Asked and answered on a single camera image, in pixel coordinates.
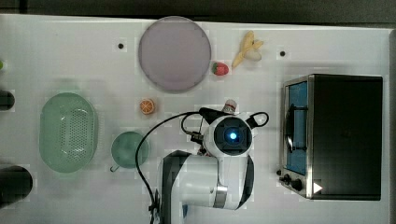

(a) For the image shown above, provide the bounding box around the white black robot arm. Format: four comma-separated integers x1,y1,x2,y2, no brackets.
156,107,260,224

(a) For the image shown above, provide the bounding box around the grey round plate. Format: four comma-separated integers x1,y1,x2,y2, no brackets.
138,16,211,92

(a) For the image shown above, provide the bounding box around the strawberry toy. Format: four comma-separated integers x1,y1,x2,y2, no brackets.
211,62,229,76

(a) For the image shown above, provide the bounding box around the orange slice toy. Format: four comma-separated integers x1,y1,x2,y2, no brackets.
139,99,155,115

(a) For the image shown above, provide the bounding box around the peeled banana toy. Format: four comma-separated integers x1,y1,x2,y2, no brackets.
232,31,263,69

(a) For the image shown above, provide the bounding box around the green mug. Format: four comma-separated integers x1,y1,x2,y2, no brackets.
110,132,149,172

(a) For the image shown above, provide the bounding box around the green oval colander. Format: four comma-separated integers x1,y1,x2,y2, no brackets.
39,92,98,174

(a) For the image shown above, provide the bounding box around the silver black toaster oven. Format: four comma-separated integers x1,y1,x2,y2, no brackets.
276,74,383,201

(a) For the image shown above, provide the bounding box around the black round bowl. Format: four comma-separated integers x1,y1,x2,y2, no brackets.
0,91,15,111

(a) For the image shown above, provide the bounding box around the black cylindrical pot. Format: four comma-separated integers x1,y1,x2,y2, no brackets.
0,165,33,208

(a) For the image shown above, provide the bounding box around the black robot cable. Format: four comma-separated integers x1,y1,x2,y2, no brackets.
134,110,270,224

